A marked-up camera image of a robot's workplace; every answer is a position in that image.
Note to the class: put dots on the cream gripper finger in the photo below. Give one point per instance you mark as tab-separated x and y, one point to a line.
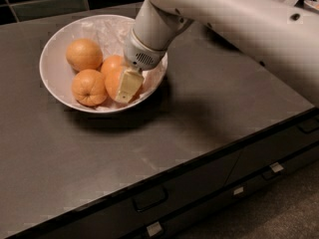
130	82

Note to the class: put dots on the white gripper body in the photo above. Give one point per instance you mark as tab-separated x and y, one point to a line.
140	54

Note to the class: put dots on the orange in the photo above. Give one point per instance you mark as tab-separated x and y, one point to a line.
113	62
112	82
83	54
88	88

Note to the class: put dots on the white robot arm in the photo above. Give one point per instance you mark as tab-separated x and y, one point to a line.
282	38

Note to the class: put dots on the white paper in orange bowl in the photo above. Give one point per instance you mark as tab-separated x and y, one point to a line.
110	32

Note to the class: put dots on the large white bowl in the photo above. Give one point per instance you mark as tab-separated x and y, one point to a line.
56	73

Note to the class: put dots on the left dark drawer front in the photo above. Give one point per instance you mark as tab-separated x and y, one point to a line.
125	211

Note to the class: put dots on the dark drawer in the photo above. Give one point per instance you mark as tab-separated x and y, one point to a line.
282	149
271	205
125	211

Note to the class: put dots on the lower dark drawer front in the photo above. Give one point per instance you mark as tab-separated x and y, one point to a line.
271	205

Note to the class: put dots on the right dark drawer front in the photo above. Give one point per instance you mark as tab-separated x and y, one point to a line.
282	149

